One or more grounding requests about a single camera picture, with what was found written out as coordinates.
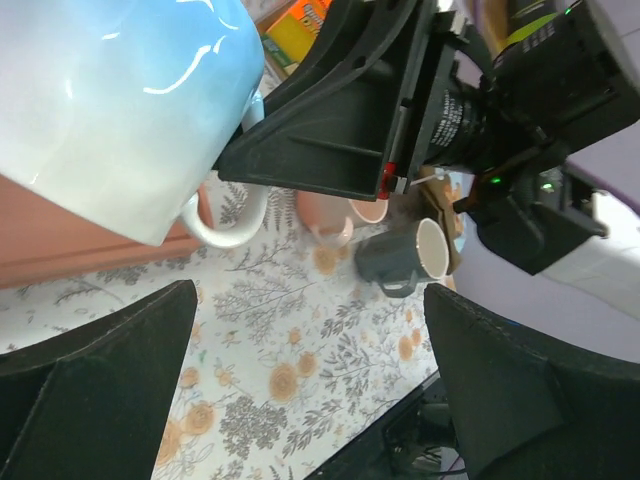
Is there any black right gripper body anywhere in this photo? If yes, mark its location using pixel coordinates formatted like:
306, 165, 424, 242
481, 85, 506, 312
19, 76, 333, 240
399, 11, 499, 191

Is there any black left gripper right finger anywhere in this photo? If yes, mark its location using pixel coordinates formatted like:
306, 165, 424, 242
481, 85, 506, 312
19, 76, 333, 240
424, 284, 639, 479

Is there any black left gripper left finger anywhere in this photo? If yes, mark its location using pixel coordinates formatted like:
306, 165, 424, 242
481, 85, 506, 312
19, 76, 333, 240
1, 280, 197, 479

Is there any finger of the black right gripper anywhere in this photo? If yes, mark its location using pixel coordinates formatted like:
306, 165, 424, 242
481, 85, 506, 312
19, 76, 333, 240
265, 1, 435, 120
217, 74, 415, 200

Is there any pink mug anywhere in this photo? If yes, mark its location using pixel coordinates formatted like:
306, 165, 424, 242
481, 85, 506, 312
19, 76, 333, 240
296, 191, 388, 249

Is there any dark grey mug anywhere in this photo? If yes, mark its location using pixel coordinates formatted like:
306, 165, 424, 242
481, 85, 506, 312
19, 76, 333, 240
354, 218, 450, 298

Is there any blue white gradient mug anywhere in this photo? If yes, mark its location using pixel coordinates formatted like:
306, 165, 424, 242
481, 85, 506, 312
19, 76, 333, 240
1, 1, 268, 249

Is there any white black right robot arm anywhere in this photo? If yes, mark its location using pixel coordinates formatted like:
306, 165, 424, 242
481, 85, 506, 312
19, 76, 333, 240
216, 1, 639, 317

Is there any orange sponge pack left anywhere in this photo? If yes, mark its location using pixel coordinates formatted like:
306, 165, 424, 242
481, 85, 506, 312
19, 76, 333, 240
258, 0, 331, 78

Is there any terracotta pink tray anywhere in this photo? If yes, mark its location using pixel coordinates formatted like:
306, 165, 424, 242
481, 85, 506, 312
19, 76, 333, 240
1, 177, 201, 288

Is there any floral tablecloth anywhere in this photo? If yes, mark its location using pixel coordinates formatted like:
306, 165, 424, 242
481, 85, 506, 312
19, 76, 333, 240
1, 189, 436, 479

